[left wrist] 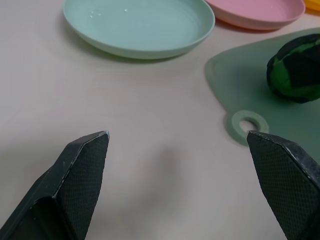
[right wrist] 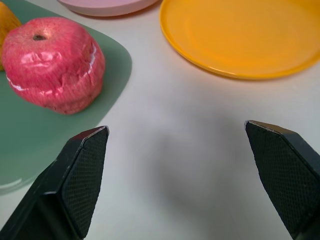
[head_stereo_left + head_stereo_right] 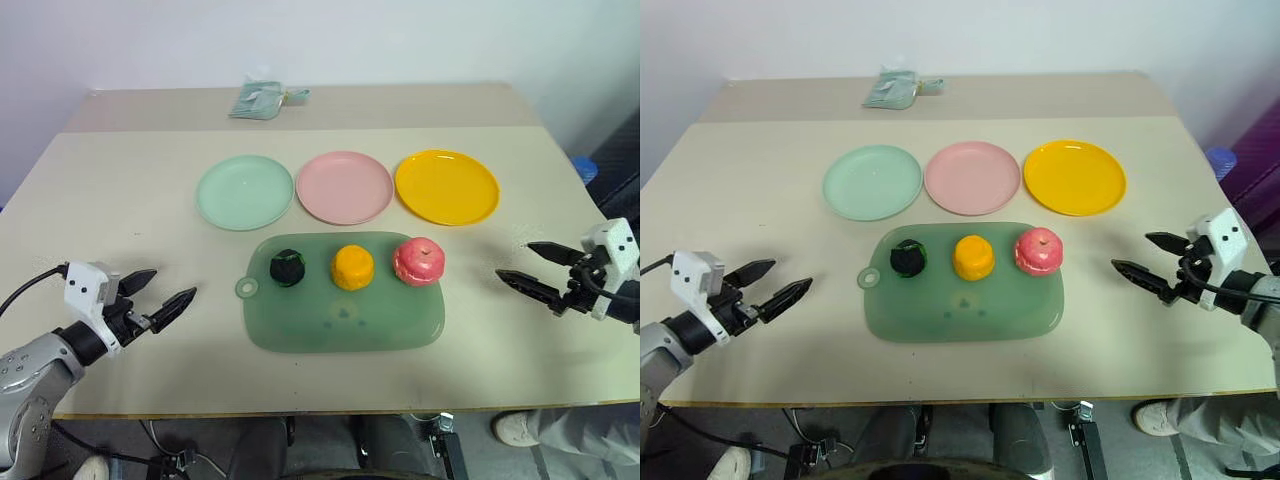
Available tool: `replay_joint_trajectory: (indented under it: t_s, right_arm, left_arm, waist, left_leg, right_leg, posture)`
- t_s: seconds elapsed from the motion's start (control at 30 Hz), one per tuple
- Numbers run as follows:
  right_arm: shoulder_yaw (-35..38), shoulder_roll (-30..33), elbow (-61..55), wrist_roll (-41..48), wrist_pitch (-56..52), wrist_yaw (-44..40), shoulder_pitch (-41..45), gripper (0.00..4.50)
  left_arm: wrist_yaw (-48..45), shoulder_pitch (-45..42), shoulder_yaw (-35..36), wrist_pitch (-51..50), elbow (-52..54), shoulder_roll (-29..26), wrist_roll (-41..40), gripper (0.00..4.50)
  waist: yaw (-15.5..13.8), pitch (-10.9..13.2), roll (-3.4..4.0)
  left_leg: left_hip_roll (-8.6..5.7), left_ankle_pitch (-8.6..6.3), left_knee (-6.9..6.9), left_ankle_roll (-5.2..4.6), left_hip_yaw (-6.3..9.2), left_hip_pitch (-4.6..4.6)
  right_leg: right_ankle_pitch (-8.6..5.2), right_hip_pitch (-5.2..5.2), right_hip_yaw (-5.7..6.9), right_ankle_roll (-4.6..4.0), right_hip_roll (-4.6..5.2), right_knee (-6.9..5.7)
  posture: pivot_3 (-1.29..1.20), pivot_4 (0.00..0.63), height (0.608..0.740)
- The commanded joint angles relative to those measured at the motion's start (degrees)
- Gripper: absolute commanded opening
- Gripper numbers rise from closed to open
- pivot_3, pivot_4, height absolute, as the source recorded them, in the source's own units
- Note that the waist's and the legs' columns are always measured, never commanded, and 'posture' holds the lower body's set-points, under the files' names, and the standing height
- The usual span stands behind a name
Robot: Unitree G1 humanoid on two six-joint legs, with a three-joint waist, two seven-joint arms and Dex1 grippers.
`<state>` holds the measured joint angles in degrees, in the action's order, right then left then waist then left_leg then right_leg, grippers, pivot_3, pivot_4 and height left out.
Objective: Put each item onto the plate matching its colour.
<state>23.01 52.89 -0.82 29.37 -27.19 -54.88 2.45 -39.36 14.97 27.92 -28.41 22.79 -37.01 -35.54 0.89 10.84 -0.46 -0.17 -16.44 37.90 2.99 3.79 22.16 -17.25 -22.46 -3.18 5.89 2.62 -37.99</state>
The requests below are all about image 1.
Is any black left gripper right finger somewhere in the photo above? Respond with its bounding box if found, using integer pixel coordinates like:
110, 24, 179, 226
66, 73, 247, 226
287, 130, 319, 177
245, 130, 320, 240

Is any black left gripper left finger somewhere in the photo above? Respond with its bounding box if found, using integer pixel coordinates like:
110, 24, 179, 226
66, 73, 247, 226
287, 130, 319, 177
0, 130, 111, 240

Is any pink plate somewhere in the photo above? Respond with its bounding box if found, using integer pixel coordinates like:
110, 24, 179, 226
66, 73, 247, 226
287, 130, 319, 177
204, 0, 307, 31

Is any light green plate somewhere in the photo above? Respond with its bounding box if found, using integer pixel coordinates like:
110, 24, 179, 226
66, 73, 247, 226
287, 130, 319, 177
62, 0, 216, 60

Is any yellow plate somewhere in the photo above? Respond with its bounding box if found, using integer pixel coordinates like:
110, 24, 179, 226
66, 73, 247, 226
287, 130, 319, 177
303, 0, 320, 15

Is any green cutting board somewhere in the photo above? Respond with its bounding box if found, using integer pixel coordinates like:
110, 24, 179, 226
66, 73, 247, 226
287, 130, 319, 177
204, 27, 320, 161

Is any green striped toy watermelon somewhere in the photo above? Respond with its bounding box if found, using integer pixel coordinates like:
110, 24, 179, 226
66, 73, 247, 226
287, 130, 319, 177
266, 33, 320, 105

